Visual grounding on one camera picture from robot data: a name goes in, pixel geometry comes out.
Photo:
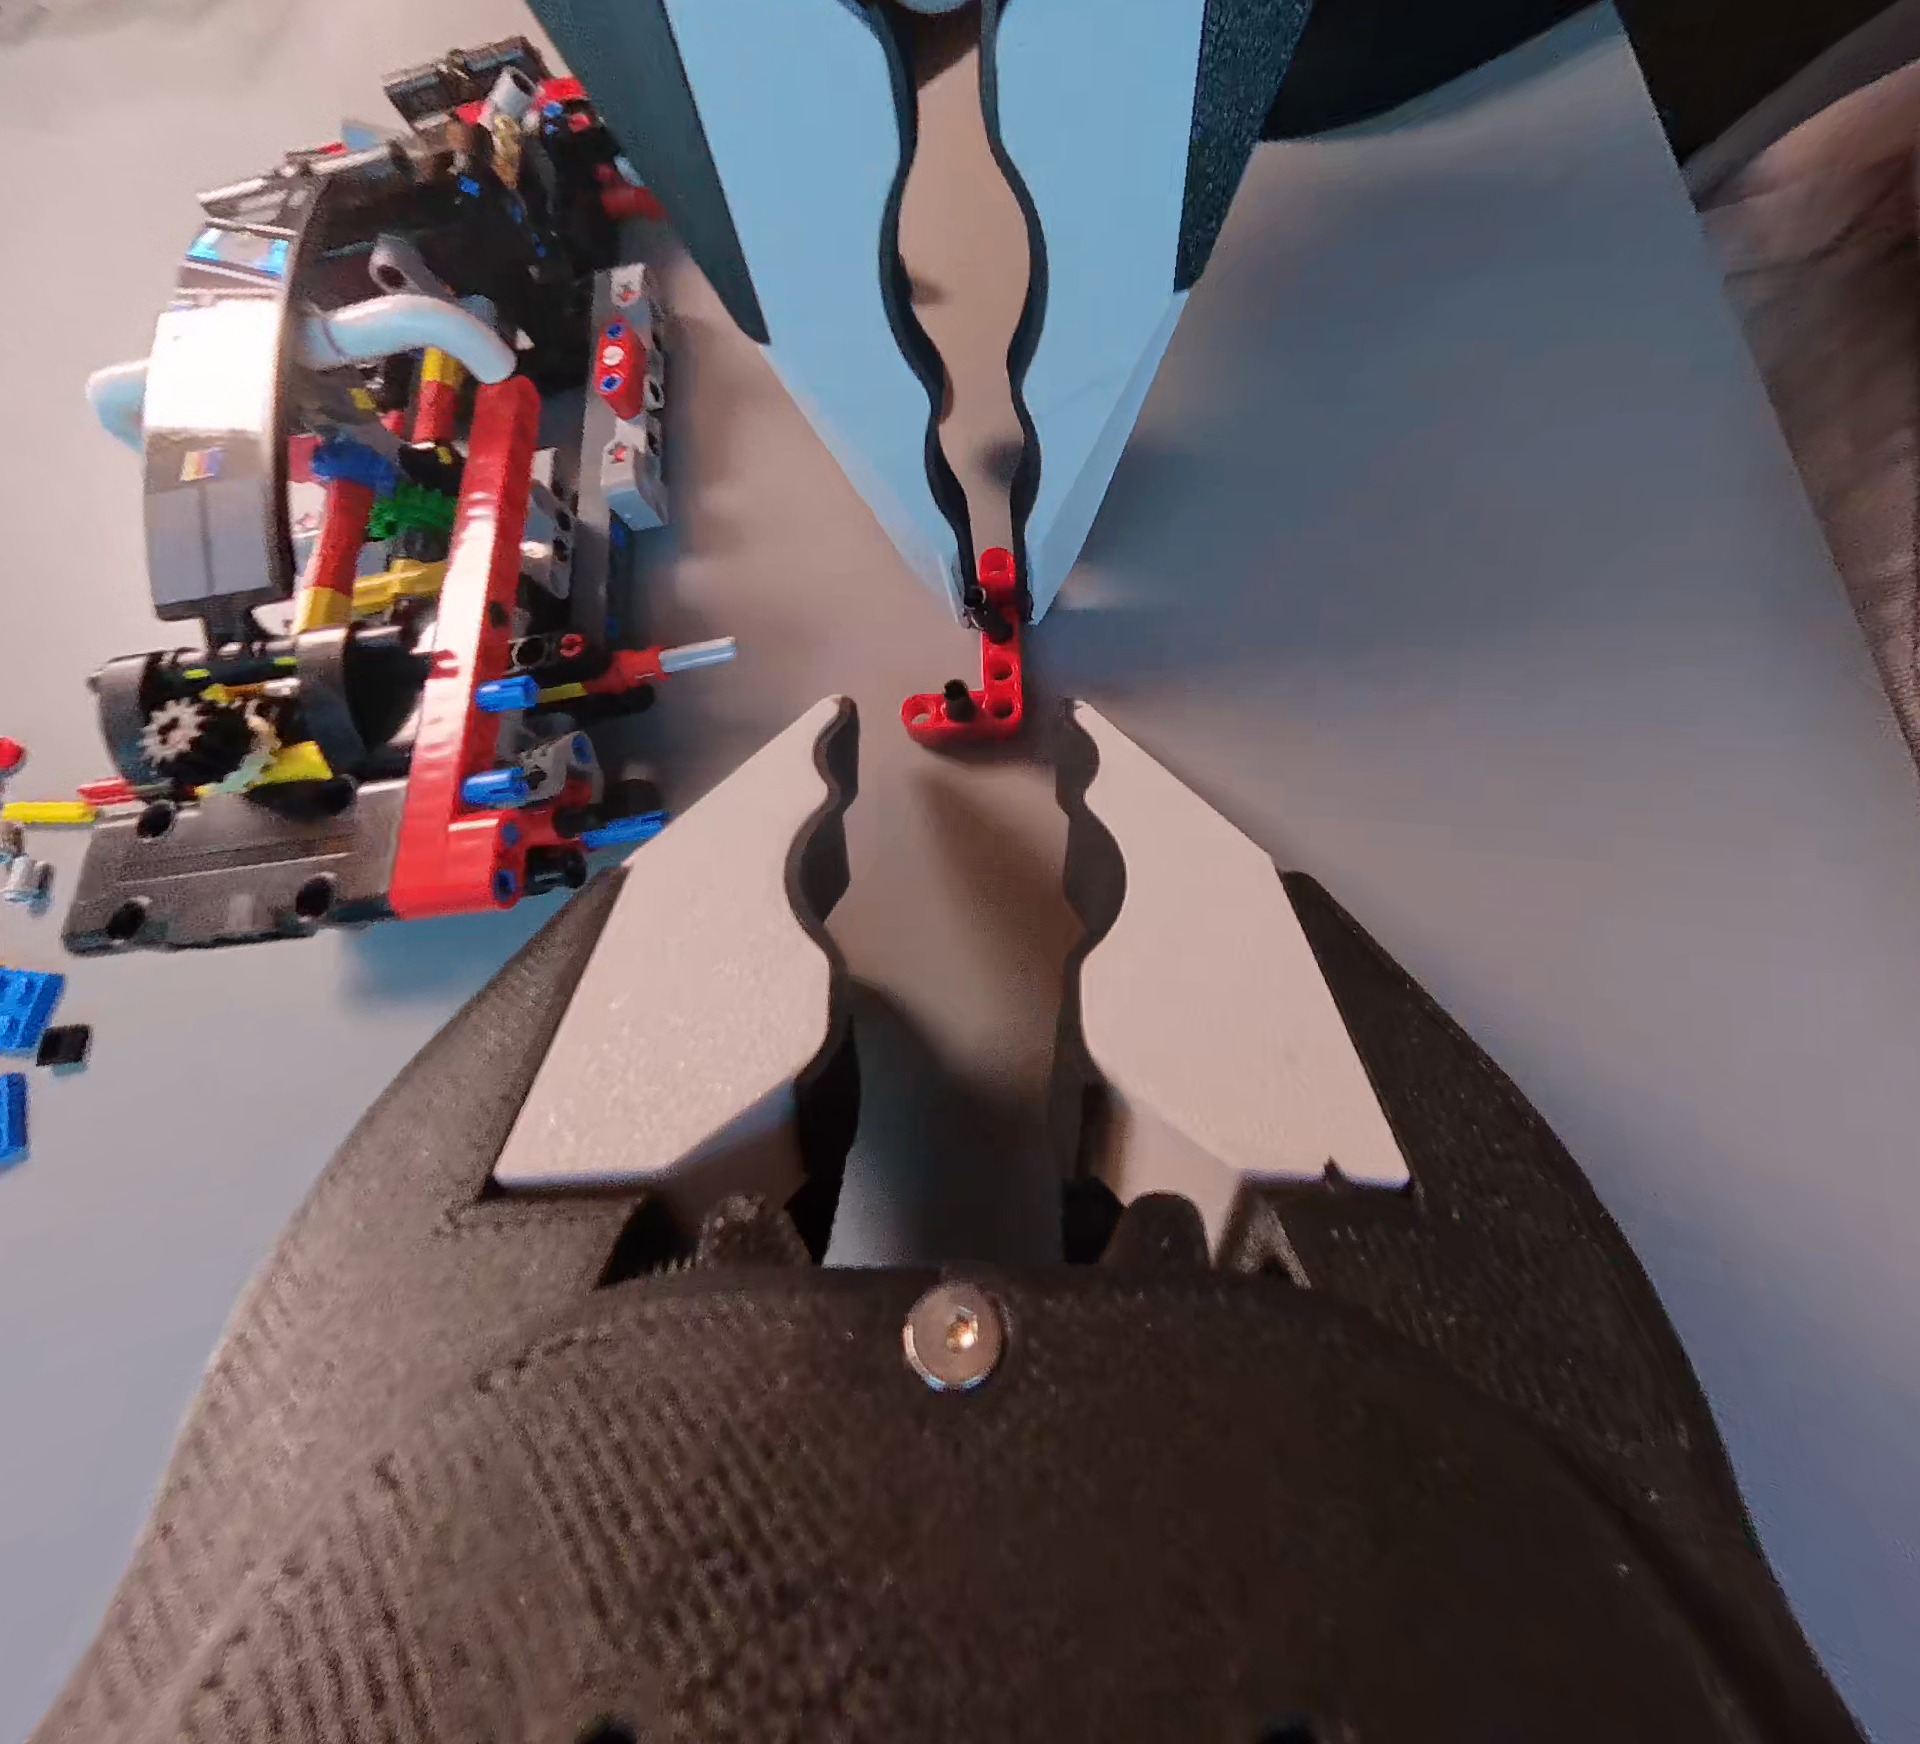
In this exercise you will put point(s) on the lego car model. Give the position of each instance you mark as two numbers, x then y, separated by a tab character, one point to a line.
464	650

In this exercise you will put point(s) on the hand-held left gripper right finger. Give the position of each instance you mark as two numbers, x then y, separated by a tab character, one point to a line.
1230	1022

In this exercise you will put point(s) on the red angled lego beam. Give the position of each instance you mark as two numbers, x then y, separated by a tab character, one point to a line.
999	709

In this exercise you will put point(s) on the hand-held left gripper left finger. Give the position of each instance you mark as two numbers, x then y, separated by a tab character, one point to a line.
660	1022

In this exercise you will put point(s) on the pile of mixed coloured pieces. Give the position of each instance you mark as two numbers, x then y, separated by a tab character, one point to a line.
24	1009

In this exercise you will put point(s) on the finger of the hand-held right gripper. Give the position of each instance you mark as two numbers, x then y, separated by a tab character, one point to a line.
796	200
1111	200

